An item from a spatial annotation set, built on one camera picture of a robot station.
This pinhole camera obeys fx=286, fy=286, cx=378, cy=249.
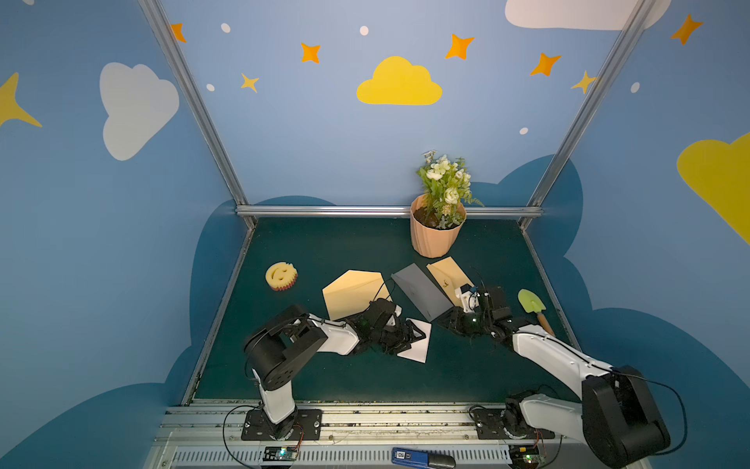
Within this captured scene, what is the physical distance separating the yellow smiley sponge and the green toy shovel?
819 mm

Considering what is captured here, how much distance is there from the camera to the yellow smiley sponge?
3.30 feet

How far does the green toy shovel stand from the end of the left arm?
0.40m

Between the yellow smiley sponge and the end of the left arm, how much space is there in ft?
1.21
